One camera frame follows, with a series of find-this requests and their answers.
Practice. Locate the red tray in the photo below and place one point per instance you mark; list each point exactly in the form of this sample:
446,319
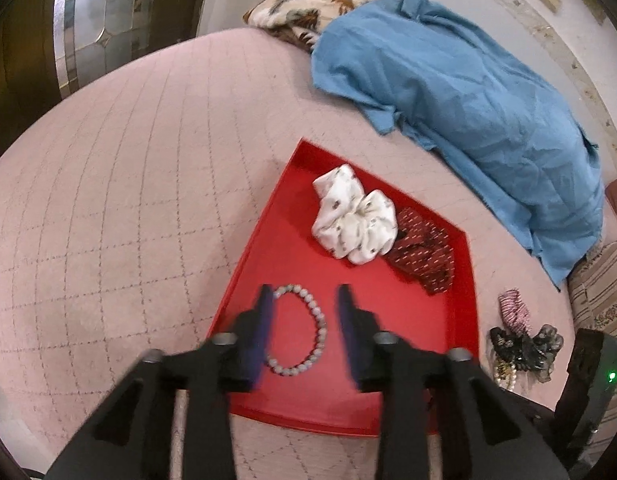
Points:
388,285

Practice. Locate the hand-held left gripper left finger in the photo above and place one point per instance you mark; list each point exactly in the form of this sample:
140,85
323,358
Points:
258,332

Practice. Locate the pink striped scrunchie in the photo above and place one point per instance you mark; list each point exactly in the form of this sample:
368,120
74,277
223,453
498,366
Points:
514,309

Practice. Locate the wooden door with stained glass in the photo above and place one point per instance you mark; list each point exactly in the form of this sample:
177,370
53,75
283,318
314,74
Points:
28,35

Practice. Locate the grey sheer scrunchie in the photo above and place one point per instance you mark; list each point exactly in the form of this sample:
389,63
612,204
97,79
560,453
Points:
546,350

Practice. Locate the blue cloth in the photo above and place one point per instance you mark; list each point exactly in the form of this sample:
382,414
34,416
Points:
463,110

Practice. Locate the white floral scrunchie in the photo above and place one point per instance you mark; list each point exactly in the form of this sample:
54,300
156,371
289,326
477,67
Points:
351,222

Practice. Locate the striped floral cushion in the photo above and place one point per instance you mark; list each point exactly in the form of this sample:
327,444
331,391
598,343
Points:
601,290

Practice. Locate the black patterned scrunchie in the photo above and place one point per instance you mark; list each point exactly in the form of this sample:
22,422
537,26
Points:
508,344

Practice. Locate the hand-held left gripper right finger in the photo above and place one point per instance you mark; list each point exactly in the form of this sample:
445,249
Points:
348,335

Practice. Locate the brown floral blanket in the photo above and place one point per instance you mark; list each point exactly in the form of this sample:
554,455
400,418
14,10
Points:
298,12

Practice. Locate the red dotted scrunchie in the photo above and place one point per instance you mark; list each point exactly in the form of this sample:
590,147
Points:
423,255

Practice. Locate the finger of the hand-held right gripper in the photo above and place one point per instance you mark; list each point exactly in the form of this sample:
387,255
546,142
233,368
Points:
536,406

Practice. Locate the pink quilted bed cover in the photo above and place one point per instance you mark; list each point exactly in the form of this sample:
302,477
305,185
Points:
138,210

